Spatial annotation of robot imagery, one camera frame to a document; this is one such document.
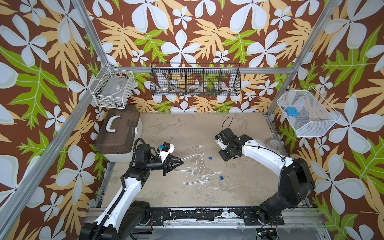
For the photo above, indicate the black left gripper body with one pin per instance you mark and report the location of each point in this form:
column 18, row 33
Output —
column 156, row 165

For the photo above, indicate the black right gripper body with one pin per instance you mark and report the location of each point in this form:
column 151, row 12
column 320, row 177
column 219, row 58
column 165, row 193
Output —
column 226, row 153

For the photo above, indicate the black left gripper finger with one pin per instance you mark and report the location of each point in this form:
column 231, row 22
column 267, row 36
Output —
column 176, row 160
column 170, row 167

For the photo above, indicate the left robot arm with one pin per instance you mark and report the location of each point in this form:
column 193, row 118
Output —
column 123, row 214

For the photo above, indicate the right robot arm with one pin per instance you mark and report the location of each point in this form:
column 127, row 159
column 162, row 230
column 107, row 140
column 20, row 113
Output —
column 295, row 179

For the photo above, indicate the clear packing tape roll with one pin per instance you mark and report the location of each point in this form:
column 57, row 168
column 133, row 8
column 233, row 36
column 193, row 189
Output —
column 274, row 144

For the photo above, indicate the brown lid storage box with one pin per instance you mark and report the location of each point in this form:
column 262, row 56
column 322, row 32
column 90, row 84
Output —
column 118, row 133

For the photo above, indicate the blue object in basket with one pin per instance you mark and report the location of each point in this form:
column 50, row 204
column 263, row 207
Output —
column 292, row 112

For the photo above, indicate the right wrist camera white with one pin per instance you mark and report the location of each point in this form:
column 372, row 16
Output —
column 220, row 142

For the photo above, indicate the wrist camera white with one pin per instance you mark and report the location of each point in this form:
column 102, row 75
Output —
column 165, row 150
column 220, row 142

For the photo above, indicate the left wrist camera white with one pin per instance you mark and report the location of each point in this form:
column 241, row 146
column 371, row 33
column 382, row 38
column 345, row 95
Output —
column 165, row 150

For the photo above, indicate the black wire basket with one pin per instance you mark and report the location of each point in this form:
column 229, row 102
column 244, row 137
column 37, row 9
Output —
column 210, row 79

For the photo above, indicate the white wire basket right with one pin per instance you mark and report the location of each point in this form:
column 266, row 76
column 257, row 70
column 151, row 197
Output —
column 316, row 115

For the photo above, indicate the white wire basket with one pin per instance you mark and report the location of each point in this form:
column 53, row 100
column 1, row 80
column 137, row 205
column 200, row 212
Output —
column 316, row 115
column 112, row 87

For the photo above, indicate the white wire basket left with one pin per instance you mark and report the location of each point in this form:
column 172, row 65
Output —
column 112, row 87

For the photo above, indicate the aluminium frame rail left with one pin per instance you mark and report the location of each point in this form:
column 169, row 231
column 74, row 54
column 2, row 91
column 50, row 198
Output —
column 49, row 172

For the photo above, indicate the aluminium frame post right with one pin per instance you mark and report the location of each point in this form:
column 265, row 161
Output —
column 309, row 43

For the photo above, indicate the aluminium frame post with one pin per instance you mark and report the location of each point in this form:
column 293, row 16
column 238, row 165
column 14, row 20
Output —
column 91, row 32
column 309, row 43

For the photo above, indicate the aluminium frame post left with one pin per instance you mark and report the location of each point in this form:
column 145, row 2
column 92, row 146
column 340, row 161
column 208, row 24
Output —
column 91, row 32

